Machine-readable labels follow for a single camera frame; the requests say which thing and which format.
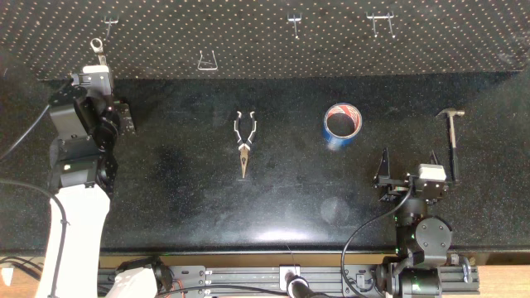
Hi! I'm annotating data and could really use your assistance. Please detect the hammer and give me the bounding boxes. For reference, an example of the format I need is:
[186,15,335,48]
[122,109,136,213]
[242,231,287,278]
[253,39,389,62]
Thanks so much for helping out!
[435,108,466,184]

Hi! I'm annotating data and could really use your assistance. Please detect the black cable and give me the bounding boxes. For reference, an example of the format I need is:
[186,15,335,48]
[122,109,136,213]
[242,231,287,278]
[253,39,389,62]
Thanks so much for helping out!
[340,184,417,298]
[0,103,70,298]

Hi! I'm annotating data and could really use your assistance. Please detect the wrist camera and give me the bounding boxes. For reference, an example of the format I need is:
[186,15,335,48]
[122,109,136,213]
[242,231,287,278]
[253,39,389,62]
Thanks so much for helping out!
[415,163,449,184]
[81,65,114,98]

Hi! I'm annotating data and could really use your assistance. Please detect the black pegboard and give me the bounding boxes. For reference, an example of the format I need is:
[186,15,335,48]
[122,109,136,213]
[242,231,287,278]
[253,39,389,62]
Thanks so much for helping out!
[0,0,530,81]

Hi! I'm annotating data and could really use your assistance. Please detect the mounting rail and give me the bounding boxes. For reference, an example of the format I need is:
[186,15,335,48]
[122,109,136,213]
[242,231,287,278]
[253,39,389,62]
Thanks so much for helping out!
[165,254,482,298]

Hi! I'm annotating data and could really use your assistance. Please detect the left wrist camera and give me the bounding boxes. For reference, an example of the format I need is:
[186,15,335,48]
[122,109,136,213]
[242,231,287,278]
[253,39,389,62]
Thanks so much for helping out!
[81,65,114,98]

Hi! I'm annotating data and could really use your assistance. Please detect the black and white pliers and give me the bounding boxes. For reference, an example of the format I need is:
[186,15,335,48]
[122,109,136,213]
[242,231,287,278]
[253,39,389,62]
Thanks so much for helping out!
[233,110,258,180]

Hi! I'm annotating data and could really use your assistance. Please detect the wrench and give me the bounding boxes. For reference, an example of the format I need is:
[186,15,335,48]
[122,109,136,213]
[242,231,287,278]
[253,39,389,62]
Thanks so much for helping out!
[89,37,108,67]

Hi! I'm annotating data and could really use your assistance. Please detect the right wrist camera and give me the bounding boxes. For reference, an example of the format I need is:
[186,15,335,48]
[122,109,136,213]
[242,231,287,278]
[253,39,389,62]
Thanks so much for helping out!
[415,163,449,184]

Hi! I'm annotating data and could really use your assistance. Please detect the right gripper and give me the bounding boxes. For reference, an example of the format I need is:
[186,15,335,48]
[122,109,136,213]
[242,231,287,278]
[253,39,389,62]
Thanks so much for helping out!
[373,147,451,204]

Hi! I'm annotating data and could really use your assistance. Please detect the roll of blue tape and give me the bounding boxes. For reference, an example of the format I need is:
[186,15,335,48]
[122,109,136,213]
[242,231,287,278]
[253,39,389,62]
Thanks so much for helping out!
[322,102,364,151]

